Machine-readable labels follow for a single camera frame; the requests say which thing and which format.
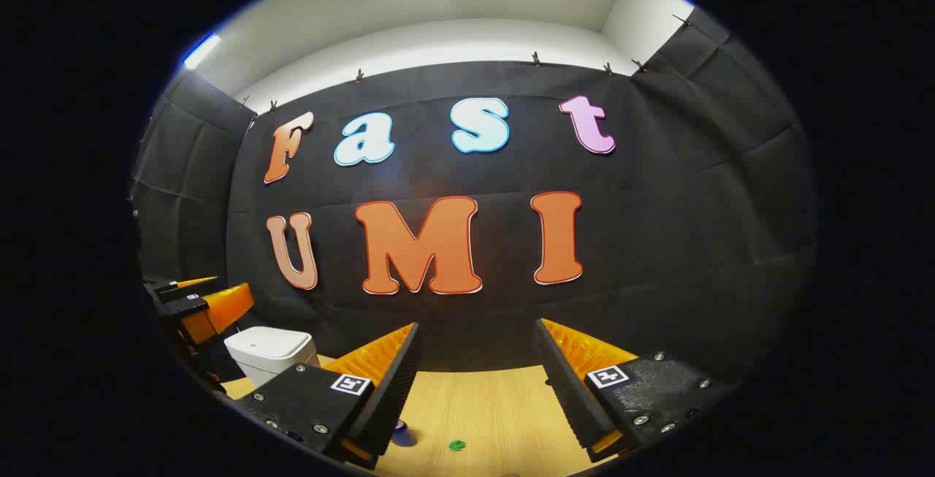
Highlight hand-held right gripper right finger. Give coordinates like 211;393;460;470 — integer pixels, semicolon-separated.
533;318;731;463

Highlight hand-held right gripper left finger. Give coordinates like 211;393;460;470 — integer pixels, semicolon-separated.
235;321;422;472

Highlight white desktop garbage bin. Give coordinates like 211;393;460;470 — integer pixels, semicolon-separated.
224;327;321;389

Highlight black backdrop cloth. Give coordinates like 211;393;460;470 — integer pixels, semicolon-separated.
130;6;817;390

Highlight ceiling light strip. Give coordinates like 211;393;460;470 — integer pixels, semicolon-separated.
183;33;222;71

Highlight wooden desktop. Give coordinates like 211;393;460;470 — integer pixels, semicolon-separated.
219;354;622;477

